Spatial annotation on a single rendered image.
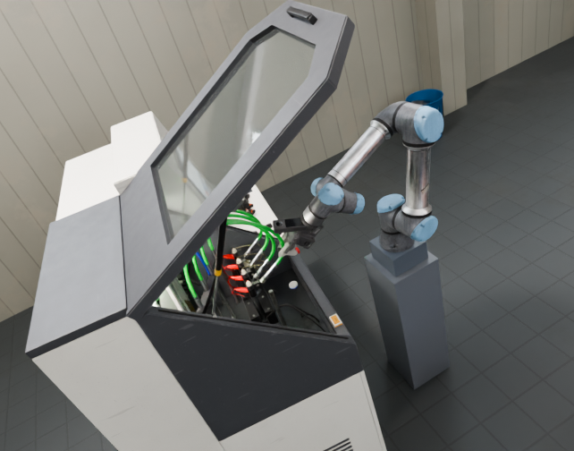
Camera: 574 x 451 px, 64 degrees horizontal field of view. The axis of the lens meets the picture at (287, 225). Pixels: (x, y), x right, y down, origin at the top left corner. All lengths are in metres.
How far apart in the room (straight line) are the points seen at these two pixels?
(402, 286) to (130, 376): 1.19
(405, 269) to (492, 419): 0.90
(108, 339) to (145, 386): 0.22
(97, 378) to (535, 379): 2.08
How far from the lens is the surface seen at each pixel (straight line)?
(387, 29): 4.79
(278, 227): 1.59
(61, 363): 1.45
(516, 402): 2.67
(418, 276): 2.14
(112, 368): 1.47
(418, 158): 1.76
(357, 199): 1.61
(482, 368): 2.76
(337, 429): 2.02
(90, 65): 3.89
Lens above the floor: 2.26
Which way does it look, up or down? 35 degrees down
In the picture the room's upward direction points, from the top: 19 degrees counter-clockwise
